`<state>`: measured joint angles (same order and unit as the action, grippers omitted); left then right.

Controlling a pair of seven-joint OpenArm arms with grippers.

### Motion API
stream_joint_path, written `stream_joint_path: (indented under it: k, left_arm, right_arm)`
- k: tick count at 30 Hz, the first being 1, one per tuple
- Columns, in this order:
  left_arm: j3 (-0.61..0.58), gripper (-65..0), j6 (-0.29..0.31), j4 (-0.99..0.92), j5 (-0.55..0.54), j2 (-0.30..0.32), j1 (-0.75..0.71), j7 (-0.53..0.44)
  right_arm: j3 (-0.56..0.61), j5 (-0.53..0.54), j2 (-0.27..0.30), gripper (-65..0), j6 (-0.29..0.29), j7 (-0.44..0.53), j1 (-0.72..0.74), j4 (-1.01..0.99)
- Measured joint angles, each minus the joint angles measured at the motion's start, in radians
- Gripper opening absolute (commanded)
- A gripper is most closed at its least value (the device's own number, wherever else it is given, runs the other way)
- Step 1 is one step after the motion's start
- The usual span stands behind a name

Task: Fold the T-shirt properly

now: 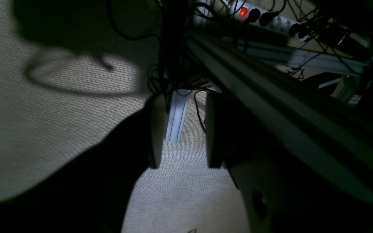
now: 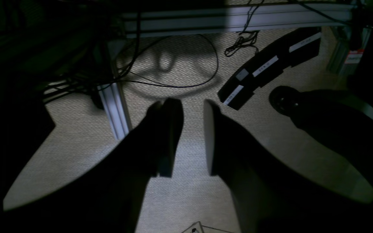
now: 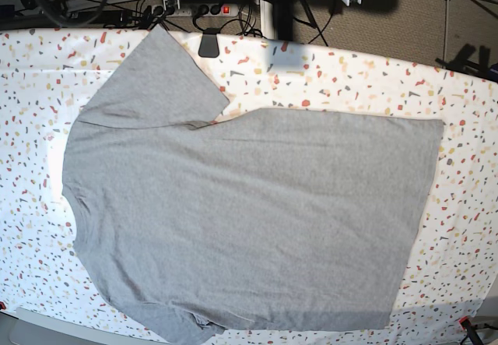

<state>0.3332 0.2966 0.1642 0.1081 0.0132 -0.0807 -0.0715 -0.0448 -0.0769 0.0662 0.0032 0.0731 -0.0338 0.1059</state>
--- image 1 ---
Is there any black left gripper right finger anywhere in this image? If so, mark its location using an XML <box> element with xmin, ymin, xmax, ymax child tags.
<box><xmin>205</xmin><ymin>93</ymin><xmax>373</xmax><ymax>233</ymax></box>

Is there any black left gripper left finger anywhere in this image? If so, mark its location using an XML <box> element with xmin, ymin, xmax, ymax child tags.
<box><xmin>0</xmin><ymin>94</ymin><xmax>167</xmax><ymax>233</ymax></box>

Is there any white power strip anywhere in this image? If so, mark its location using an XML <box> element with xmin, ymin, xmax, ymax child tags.
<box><xmin>228</xmin><ymin>0</ymin><xmax>309</xmax><ymax>41</ymax></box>

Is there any aluminium table frame rail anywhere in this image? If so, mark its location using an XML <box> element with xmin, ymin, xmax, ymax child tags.
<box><xmin>185</xmin><ymin>32</ymin><xmax>373</xmax><ymax>204</ymax></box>

